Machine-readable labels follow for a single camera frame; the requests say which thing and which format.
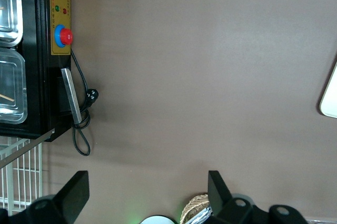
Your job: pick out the thin wooden skewer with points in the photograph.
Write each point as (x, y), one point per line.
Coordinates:
(8, 98)

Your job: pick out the round wicker basket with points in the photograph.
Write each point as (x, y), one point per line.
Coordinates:
(193, 204)

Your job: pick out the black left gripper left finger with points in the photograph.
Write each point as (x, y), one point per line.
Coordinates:
(71, 197)

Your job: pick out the black machine yellow control panel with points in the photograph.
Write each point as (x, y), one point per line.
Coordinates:
(39, 76)

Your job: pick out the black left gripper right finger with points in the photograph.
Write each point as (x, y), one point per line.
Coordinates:
(221, 203)

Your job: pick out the cream plastic serving tray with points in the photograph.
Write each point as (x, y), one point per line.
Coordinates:
(331, 97)

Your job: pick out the stainless steel food pan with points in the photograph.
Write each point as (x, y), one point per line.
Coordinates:
(21, 89)
(16, 10)

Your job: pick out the long grey metal lever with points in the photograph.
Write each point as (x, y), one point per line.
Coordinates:
(26, 148)

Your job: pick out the stacked aluminium foil containers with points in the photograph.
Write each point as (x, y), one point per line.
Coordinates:
(202, 216)

